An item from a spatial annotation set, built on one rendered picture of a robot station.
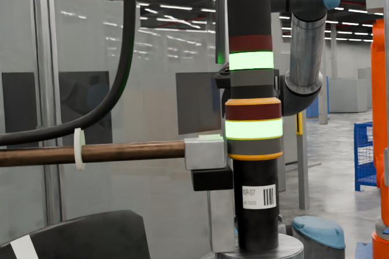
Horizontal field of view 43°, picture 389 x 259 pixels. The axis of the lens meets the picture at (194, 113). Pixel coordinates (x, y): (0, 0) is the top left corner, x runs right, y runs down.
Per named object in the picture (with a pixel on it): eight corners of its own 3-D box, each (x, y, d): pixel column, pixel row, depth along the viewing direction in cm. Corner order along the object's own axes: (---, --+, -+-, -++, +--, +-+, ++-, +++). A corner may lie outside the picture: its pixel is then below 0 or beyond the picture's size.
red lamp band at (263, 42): (231, 51, 37) (231, 34, 37) (226, 54, 40) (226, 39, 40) (276, 50, 37) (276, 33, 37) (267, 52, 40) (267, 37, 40)
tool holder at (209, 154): (191, 281, 36) (185, 145, 35) (187, 249, 43) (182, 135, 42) (315, 273, 36) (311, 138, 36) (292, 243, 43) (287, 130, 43)
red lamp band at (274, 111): (228, 121, 37) (228, 105, 36) (222, 118, 41) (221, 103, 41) (287, 118, 37) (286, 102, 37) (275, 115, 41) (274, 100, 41)
